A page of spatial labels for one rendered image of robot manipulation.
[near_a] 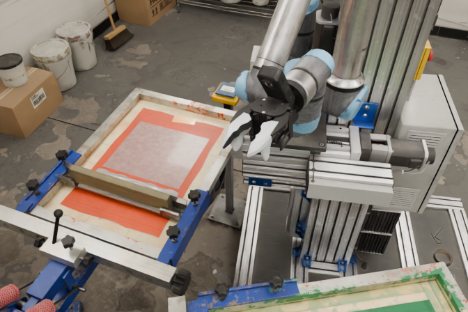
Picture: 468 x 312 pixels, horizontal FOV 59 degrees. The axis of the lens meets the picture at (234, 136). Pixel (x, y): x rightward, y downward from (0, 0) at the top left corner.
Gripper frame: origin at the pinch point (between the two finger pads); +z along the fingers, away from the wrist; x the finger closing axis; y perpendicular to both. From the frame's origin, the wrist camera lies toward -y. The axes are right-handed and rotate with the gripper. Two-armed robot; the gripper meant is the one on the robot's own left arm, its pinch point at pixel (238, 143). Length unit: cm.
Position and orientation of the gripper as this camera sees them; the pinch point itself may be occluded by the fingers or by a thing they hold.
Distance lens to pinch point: 72.3
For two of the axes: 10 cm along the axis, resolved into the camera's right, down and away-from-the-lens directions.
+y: 1.2, 7.8, 6.2
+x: -8.3, -2.6, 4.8
